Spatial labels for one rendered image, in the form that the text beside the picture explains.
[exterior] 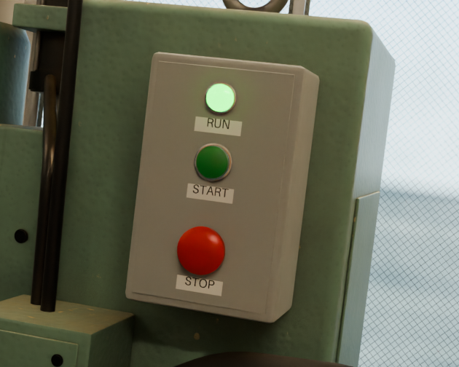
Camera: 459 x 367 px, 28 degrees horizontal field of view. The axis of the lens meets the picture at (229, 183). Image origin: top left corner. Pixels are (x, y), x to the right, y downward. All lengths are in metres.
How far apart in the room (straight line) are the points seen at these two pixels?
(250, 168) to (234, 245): 0.05
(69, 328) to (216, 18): 0.23
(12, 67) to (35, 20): 0.06
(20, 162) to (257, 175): 0.24
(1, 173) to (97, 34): 0.15
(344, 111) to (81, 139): 0.19
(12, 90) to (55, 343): 0.29
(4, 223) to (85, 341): 0.18
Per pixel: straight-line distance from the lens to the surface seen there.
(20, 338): 0.60
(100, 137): 0.66
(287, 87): 0.56
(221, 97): 0.56
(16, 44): 0.81
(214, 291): 0.57
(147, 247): 0.58
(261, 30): 0.63
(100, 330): 0.60
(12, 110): 0.81
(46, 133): 0.68
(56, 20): 0.76
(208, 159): 0.56
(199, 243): 0.56
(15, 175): 0.73
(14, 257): 0.74
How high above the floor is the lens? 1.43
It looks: 3 degrees down
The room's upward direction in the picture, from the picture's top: 7 degrees clockwise
